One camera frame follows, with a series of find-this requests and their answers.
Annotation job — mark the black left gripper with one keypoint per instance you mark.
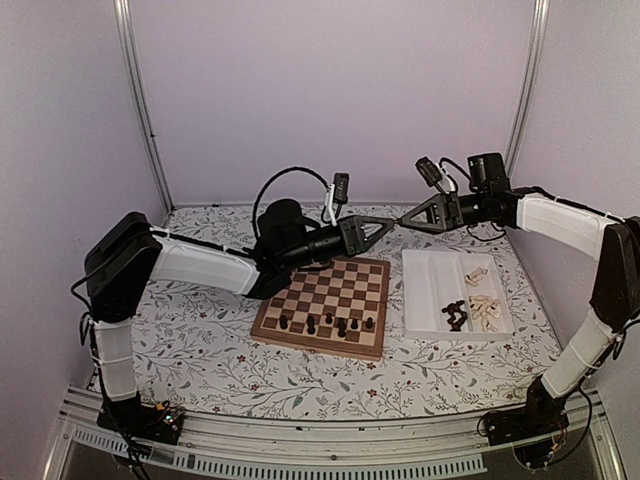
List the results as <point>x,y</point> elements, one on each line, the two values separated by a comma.
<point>353,234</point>

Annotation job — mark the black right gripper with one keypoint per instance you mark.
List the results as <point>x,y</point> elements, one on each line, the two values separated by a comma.
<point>440,212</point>

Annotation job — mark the wooden chessboard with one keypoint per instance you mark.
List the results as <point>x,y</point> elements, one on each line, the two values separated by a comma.
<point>351,288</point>

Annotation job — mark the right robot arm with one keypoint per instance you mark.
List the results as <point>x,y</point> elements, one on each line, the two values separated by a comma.
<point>610,244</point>

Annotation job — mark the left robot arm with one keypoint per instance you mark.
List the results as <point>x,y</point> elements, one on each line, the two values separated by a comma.
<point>132,260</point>

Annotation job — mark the light chess pieces pile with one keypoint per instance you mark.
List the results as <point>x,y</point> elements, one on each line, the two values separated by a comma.
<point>484,308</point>

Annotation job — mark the dark chess pieces pile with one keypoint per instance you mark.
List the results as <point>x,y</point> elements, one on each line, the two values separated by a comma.
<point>457,317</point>

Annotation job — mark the white divided plastic tray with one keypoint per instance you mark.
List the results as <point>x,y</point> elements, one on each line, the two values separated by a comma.
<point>432,280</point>

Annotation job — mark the floral patterned table mat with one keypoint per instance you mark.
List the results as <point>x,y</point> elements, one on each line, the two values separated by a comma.
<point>207,361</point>

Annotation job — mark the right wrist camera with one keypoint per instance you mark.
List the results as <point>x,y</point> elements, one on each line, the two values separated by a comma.
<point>436,176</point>

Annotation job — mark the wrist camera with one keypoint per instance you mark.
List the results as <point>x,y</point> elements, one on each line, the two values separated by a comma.
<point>336,197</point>
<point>436,176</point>

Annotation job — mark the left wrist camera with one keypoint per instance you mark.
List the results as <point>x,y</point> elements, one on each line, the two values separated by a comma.
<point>336,197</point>

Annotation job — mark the right aluminium frame post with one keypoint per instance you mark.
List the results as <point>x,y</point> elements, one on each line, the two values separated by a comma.
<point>533,59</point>

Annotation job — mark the aluminium frame post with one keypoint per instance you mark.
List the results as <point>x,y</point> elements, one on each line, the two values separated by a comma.
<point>533,59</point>
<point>126,34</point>

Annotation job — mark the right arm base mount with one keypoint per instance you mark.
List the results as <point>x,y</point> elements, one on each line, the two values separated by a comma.
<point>541,414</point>

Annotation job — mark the front aluminium rail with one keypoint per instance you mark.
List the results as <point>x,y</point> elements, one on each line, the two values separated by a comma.
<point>437,447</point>

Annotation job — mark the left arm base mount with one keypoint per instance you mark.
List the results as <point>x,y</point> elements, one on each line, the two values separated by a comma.
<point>161,422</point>

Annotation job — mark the left aluminium frame post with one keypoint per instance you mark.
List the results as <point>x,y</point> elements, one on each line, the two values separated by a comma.
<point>126,34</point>

